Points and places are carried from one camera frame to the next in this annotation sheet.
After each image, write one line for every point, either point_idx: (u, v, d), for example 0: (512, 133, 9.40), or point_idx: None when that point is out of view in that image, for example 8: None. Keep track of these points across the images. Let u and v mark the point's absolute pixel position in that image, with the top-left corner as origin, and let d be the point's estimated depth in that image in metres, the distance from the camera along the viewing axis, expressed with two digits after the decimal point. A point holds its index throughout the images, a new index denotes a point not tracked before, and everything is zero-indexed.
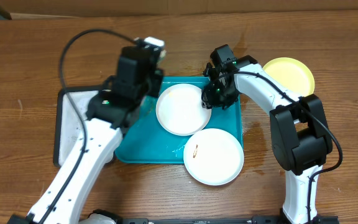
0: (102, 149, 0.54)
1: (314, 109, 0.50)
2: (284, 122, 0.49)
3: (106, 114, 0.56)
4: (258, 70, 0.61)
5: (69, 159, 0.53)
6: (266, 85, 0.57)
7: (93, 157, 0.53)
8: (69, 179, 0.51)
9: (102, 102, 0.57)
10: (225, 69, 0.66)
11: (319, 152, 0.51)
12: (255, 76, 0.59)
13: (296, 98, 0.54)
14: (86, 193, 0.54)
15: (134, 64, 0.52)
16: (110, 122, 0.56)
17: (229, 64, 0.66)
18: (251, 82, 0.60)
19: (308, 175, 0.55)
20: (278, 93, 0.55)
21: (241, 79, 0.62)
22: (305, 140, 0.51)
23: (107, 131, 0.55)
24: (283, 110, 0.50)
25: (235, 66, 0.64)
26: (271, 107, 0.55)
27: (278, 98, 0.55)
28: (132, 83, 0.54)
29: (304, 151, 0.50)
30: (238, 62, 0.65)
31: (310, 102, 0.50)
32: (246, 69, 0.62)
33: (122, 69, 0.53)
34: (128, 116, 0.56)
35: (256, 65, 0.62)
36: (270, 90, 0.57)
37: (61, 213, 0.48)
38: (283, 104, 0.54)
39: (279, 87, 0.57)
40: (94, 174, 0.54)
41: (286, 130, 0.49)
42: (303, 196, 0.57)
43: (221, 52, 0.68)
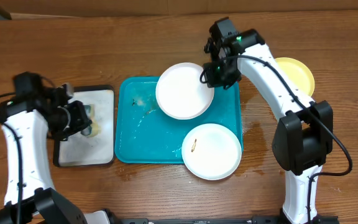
0: (33, 129, 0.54)
1: (324, 116, 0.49)
2: (293, 130, 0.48)
3: (17, 109, 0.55)
4: (266, 58, 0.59)
5: (11, 154, 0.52)
6: (275, 83, 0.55)
7: (30, 138, 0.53)
8: (20, 162, 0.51)
9: (9, 104, 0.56)
10: (227, 44, 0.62)
11: (320, 154, 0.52)
12: (263, 65, 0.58)
13: (307, 104, 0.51)
14: (48, 169, 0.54)
15: (27, 74, 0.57)
16: (24, 110, 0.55)
17: (231, 38, 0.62)
18: (259, 72, 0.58)
19: (307, 175, 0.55)
20: (288, 93, 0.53)
21: (247, 66, 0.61)
22: (308, 144, 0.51)
23: (26, 117, 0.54)
24: (291, 117, 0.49)
25: (239, 43, 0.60)
26: (279, 107, 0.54)
27: (288, 99, 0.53)
28: (29, 88, 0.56)
29: (305, 153, 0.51)
30: (243, 37, 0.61)
31: (321, 110, 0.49)
32: (252, 54, 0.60)
33: (17, 82, 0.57)
34: (38, 101, 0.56)
35: (263, 47, 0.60)
36: (279, 89, 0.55)
37: (32, 184, 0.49)
38: (294, 108, 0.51)
39: (291, 86, 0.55)
40: (44, 150, 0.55)
41: (293, 137, 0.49)
42: (303, 196, 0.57)
43: (222, 27, 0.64)
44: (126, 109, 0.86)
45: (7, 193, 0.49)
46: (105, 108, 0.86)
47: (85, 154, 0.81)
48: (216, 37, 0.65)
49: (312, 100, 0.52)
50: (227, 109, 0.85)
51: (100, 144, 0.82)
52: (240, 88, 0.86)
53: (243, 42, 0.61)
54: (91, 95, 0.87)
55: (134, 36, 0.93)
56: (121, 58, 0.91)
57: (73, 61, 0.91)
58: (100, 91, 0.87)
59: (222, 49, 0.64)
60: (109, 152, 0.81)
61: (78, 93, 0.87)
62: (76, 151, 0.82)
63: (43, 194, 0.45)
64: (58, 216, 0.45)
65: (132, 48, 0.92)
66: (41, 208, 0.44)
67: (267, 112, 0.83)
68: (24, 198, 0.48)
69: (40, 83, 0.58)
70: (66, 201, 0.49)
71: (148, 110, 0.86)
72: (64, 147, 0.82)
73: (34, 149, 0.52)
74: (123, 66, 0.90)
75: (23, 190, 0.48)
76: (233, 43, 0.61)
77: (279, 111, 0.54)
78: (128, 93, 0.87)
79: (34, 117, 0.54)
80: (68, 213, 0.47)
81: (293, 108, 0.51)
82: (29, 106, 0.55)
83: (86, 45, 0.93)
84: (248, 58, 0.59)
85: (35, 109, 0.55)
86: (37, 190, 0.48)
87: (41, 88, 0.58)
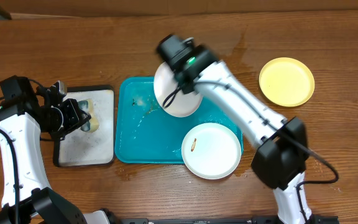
0: (25, 131, 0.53)
1: (298, 133, 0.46)
2: (272, 158, 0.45)
3: (7, 113, 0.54)
4: (226, 79, 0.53)
5: (5, 157, 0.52)
6: (242, 107, 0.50)
7: (23, 140, 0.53)
8: (15, 164, 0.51)
9: None
10: (179, 68, 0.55)
11: (300, 164, 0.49)
12: (225, 88, 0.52)
13: (280, 124, 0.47)
14: (44, 170, 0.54)
15: (15, 79, 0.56)
16: (15, 113, 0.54)
17: (182, 61, 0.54)
18: (220, 96, 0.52)
19: (293, 185, 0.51)
20: (258, 117, 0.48)
21: (209, 92, 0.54)
22: (288, 161, 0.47)
23: (17, 120, 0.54)
24: (266, 144, 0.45)
25: (192, 66, 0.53)
26: (252, 134, 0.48)
27: (259, 124, 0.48)
28: (18, 93, 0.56)
29: (286, 170, 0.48)
30: (197, 56, 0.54)
31: (292, 127, 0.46)
32: (210, 78, 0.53)
33: (5, 87, 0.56)
34: (28, 104, 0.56)
35: (218, 66, 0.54)
36: (247, 114, 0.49)
37: (28, 186, 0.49)
38: (268, 133, 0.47)
39: (258, 107, 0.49)
40: (38, 151, 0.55)
41: (273, 163, 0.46)
42: (294, 204, 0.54)
43: (168, 46, 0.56)
44: (126, 109, 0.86)
45: (4, 196, 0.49)
46: (105, 108, 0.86)
47: (85, 154, 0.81)
48: (165, 58, 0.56)
49: (283, 118, 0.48)
50: None
51: (100, 144, 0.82)
52: None
53: (196, 63, 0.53)
54: (91, 95, 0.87)
55: (134, 36, 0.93)
56: (121, 58, 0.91)
57: (72, 61, 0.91)
58: (100, 91, 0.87)
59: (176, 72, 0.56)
60: (109, 152, 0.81)
61: (79, 93, 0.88)
62: (76, 150, 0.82)
63: (40, 194, 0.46)
64: (58, 216, 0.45)
65: (131, 48, 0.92)
66: (40, 208, 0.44)
67: None
68: (22, 200, 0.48)
69: (28, 88, 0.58)
70: (66, 201, 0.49)
71: (148, 110, 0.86)
72: (64, 146, 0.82)
73: (27, 150, 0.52)
74: (123, 66, 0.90)
75: (20, 191, 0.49)
76: (186, 68, 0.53)
77: (252, 138, 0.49)
78: (128, 93, 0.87)
79: (25, 120, 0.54)
80: (68, 212, 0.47)
81: (266, 132, 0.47)
82: (20, 109, 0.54)
83: (86, 45, 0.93)
84: (209, 83, 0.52)
85: (25, 111, 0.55)
86: (34, 191, 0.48)
87: (30, 91, 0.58)
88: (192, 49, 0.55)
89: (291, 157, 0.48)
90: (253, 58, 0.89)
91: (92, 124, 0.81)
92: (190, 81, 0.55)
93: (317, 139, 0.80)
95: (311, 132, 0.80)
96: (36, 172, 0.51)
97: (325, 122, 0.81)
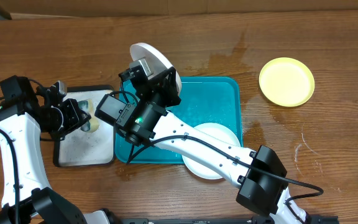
0: (25, 132, 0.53)
1: (266, 162, 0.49)
2: (257, 194, 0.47)
3: (8, 113, 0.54)
4: (181, 129, 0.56)
5: (5, 158, 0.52)
6: (208, 154, 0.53)
7: (23, 140, 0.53)
8: (15, 165, 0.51)
9: None
10: (129, 131, 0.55)
11: (282, 186, 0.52)
12: (184, 138, 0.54)
13: (248, 158, 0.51)
14: (43, 170, 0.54)
15: (15, 78, 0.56)
16: (16, 113, 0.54)
17: (129, 122, 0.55)
18: (183, 147, 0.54)
19: (284, 201, 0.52)
20: (226, 158, 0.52)
21: (170, 146, 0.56)
22: (272, 188, 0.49)
23: (17, 120, 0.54)
24: (245, 183, 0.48)
25: (142, 127, 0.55)
26: (227, 177, 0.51)
27: (230, 165, 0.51)
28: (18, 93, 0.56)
29: (274, 198, 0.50)
30: (142, 116, 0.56)
31: (261, 158, 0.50)
32: (164, 134, 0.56)
33: (5, 87, 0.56)
34: (28, 103, 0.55)
35: (169, 117, 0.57)
36: (215, 158, 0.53)
37: (28, 186, 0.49)
38: (242, 172, 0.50)
39: (221, 148, 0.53)
40: (38, 152, 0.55)
41: (260, 199, 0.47)
42: (290, 216, 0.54)
43: (107, 109, 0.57)
44: None
45: (4, 196, 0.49)
46: None
47: (86, 154, 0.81)
48: (109, 121, 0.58)
49: (248, 152, 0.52)
50: (227, 109, 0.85)
51: (100, 144, 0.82)
52: (240, 88, 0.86)
53: (144, 122, 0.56)
54: (91, 95, 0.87)
55: (134, 36, 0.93)
56: (121, 58, 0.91)
57: (72, 61, 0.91)
58: (100, 91, 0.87)
59: (127, 135, 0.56)
60: (109, 152, 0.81)
61: (78, 93, 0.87)
62: (76, 150, 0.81)
63: (40, 194, 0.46)
64: (58, 216, 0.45)
65: None
66: (40, 208, 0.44)
67: (267, 112, 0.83)
68: (22, 200, 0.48)
69: (28, 87, 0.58)
70: (66, 201, 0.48)
71: None
72: (64, 147, 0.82)
73: (28, 150, 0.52)
74: (123, 66, 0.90)
75: (20, 192, 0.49)
76: (136, 131, 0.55)
77: (229, 180, 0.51)
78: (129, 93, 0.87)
79: (26, 120, 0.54)
80: (68, 211, 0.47)
81: (241, 172, 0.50)
82: (20, 109, 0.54)
83: (86, 45, 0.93)
84: (166, 139, 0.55)
85: (26, 111, 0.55)
86: (34, 190, 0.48)
87: (30, 91, 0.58)
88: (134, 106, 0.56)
89: (273, 186, 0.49)
90: (253, 58, 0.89)
91: (92, 124, 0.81)
92: (145, 141, 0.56)
93: (317, 139, 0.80)
95: (311, 132, 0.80)
96: (36, 172, 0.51)
97: (326, 122, 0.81)
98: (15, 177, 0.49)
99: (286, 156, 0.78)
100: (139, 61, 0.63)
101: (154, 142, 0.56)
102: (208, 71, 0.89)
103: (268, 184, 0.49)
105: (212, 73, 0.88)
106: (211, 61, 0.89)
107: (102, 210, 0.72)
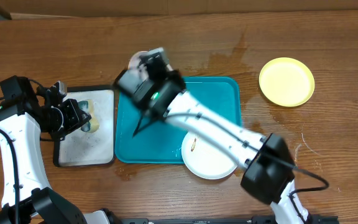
0: (25, 132, 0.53)
1: (278, 149, 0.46)
2: (260, 180, 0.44)
3: (8, 113, 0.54)
4: (195, 107, 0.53)
5: (5, 158, 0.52)
6: (219, 134, 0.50)
7: (22, 141, 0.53)
8: (15, 165, 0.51)
9: None
10: (145, 105, 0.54)
11: (288, 176, 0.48)
12: (196, 116, 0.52)
13: (259, 143, 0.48)
14: (43, 170, 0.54)
15: (15, 78, 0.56)
16: (15, 113, 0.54)
17: (146, 96, 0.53)
18: (194, 126, 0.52)
19: (287, 194, 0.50)
20: (237, 140, 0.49)
21: (181, 124, 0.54)
22: (278, 177, 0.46)
23: (17, 120, 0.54)
24: (251, 167, 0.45)
25: (160, 102, 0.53)
26: (235, 158, 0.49)
27: (240, 147, 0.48)
28: (18, 93, 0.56)
29: (278, 185, 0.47)
30: (160, 91, 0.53)
31: (271, 144, 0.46)
32: (179, 110, 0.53)
33: (5, 87, 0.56)
34: (28, 103, 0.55)
35: (184, 96, 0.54)
36: (225, 139, 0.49)
37: (28, 186, 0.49)
38: (251, 155, 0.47)
39: (234, 130, 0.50)
40: (38, 152, 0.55)
41: (262, 185, 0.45)
42: (291, 210, 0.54)
43: (125, 83, 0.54)
44: (126, 109, 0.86)
45: (4, 197, 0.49)
46: (105, 108, 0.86)
47: (85, 154, 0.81)
48: (125, 94, 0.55)
49: (259, 136, 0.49)
50: (227, 109, 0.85)
51: (100, 144, 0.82)
52: (240, 88, 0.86)
53: (161, 99, 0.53)
54: (91, 95, 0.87)
55: (134, 36, 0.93)
56: (121, 58, 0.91)
57: (72, 61, 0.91)
58: (100, 91, 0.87)
59: (141, 108, 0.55)
60: (109, 152, 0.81)
61: (79, 93, 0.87)
62: (76, 150, 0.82)
63: (40, 194, 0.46)
64: (58, 216, 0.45)
65: (131, 48, 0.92)
66: (40, 208, 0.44)
67: (267, 113, 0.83)
68: (21, 201, 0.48)
69: (28, 87, 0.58)
70: (66, 201, 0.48)
71: None
72: (64, 146, 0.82)
73: (28, 151, 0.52)
74: (123, 66, 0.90)
75: (20, 193, 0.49)
76: (151, 107, 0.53)
77: (236, 162, 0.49)
78: None
79: (26, 120, 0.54)
80: (68, 211, 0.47)
81: (249, 155, 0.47)
82: (20, 109, 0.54)
83: (86, 45, 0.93)
84: (179, 116, 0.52)
85: (25, 111, 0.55)
86: (34, 191, 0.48)
87: (30, 91, 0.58)
88: (153, 82, 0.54)
89: (279, 173, 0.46)
90: (253, 58, 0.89)
91: (92, 124, 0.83)
92: (158, 118, 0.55)
93: (317, 139, 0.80)
95: (311, 132, 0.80)
96: (36, 172, 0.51)
97: (326, 122, 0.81)
98: (15, 177, 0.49)
99: None
100: (160, 49, 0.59)
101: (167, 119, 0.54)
102: (208, 71, 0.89)
103: (275, 171, 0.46)
105: (212, 73, 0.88)
106: (211, 61, 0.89)
107: (102, 210, 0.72)
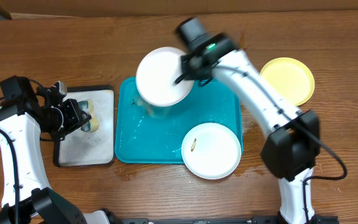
0: (25, 132, 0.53)
1: (312, 126, 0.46)
2: (282, 147, 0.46)
3: (8, 113, 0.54)
4: (245, 66, 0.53)
5: (5, 158, 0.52)
6: (259, 94, 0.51)
7: (22, 140, 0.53)
8: (15, 165, 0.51)
9: None
10: (198, 53, 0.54)
11: (309, 158, 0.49)
12: (242, 74, 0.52)
13: (294, 115, 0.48)
14: (43, 170, 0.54)
15: (15, 78, 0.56)
16: (15, 114, 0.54)
17: (202, 46, 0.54)
18: (238, 83, 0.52)
19: (301, 179, 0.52)
20: (273, 106, 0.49)
21: (225, 78, 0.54)
22: (298, 153, 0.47)
23: (17, 120, 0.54)
24: (278, 131, 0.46)
25: (212, 51, 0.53)
26: (265, 122, 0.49)
27: (274, 112, 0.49)
28: (18, 93, 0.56)
29: (296, 163, 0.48)
30: (217, 43, 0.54)
31: (306, 119, 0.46)
32: (228, 64, 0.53)
33: (5, 87, 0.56)
34: (28, 103, 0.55)
35: (238, 54, 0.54)
36: (263, 101, 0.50)
37: (28, 186, 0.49)
38: (281, 122, 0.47)
39: (274, 96, 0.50)
40: (38, 152, 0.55)
41: (281, 154, 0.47)
42: (299, 200, 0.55)
43: (189, 28, 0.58)
44: (126, 109, 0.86)
45: (4, 197, 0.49)
46: (105, 108, 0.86)
47: (85, 154, 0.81)
48: (184, 40, 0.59)
49: (298, 111, 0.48)
50: (226, 109, 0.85)
51: (100, 144, 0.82)
52: None
53: (216, 50, 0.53)
54: (91, 95, 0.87)
55: (134, 36, 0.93)
56: (121, 58, 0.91)
57: (72, 61, 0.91)
58: (100, 90, 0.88)
59: (192, 56, 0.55)
60: (108, 152, 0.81)
61: (78, 93, 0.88)
62: (76, 150, 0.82)
63: (40, 195, 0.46)
64: (58, 215, 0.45)
65: (131, 48, 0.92)
66: (40, 208, 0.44)
67: None
68: (21, 201, 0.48)
69: (28, 87, 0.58)
70: (66, 201, 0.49)
71: (148, 110, 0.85)
72: (64, 146, 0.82)
73: (28, 150, 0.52)
74: (123, 66, 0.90)
75: (20, 193, 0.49)
76: (205, 53, 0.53)
77: (265, 126, 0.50)
78: (128, 93, 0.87)
79: (26, 120, 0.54)
80: (68, 211, 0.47)
81: (280, 122, 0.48)
82: (20, 109, 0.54)
83: (86, 44, 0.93)
84: (227, 69, 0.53)
85: (26, 111, 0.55)
86: (34, 191, 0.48)
87: (30, 91, 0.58)
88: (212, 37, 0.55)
89: (299, 150, 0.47)
90: (253, 58, 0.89)
91: (92, 124, 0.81)
92: (205, 67, 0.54)
93: None
95: None
96: (36, 172, 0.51)
97: (325, 122, 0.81)
98: (15, 177, 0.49)
99: None
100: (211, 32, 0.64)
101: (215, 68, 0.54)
102: None
103: (296, 147, 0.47)
105: None
106: None
107: (102, 210, 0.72)
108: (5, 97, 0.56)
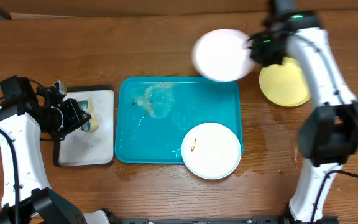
0: (25, 132, 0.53)
1: None
2: (325, 124, 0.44)
3: (8, 114, 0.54)
4: (321, 44, 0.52)
5: (5, 158, 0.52)
6: (321, 71, 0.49)
7: (22, 141, 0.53)
8: (15, 165, 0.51)
9: None
10: (282, 19, 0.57)
11: (342, 153, 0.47)
12: (315, 50, 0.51)
13: (349, 101, 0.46)
14: (43, 170, 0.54)
15: (15, 78, 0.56)
16: (15, 114, 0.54)
17: (288, 14, 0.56)
18: (307, 55, 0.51)
19: (324, 170, 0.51)
20: (332, 86, 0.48)
21: (297, 49, 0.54)
22: (335, 140, 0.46)
23: (17, 121, 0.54)
24: (327, 109, 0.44)
25: (294, 20, 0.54)
26: (317, 98, 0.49)
27: (329, 92, 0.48)
28: (18, 93, 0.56)
29: (330, 149, 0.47)
30: (304, 16, 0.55)
31: None
32: (306, 37, 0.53)
33: (5, 87, 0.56)
34: (28, 103, 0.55)
35: (319, 33, 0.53)
36: (323, 78, 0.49)
37: (28, 186, 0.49)
38: (334, 102, 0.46)
39: (337, 79, 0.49)
40: (38, 152, 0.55)
41: (321, 132, 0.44)
42: (313, 193, 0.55)
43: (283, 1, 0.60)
44: (126, 109, 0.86)
45: (4, 197, 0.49)
46: (105, 108, 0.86)
47: (85, 154, 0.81)
48: (273, 9, 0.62)
49: (355, 100, 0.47)
50: (227, 109, 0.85)
51: (101, 144, 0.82)
52: (240, 88, 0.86)
53: (301, 21, 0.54)
54: (91, 95, 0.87)
55: (134, 36, 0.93)
56: (121, 58, 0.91)
57: (72, 61, 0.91)
58: (100, 91, 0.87)
59: (277, 25, 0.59)
60: (109, 152, 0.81)
61: (79, 93, 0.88)
62: (76, 150, 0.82)
63: (40, 195, 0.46)
64: (58, 216, 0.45)
65: (132, 48, 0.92)
66: (40, 208, 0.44)
67: (267, 113, 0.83)
68: (21, 201, 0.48)
69: (28, 87, 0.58)
70: (66, 201, 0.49)
71: (148, 110, 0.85)
72: (64, 147, 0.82)
73: (28, 151, 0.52)
74: (123, 66, 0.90)
75: (20, 193, 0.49)
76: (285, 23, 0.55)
77: (316, 101, 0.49)
78: (128, 93, 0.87)
79: (26, 120, 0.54)
80: (68, 211, 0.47)
81: (332, 101, 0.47)
82: (20, 109, 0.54)
83: (86, 44, 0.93)
84: (302, 39, 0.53)
85: (26, 111, 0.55)
86: (34, 191, 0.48)
87: (30, 91, 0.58)
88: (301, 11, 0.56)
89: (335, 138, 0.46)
90: None
91: (92, 124, 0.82)
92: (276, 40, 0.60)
93: None
95: None
96: (36, 173, 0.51)
97: None
98: (15, 177, 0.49)
99: (286, 156, 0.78)
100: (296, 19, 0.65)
101: (290, 42, 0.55)
102: None
103: None
105: None
106: None
107: (102, 210, 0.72)
108: (5, 97, 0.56)
